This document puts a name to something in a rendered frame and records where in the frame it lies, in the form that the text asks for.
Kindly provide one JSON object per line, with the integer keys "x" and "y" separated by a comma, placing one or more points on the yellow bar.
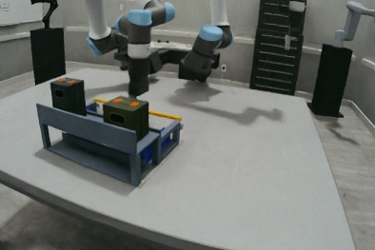
{"x": 150, "y": 112}

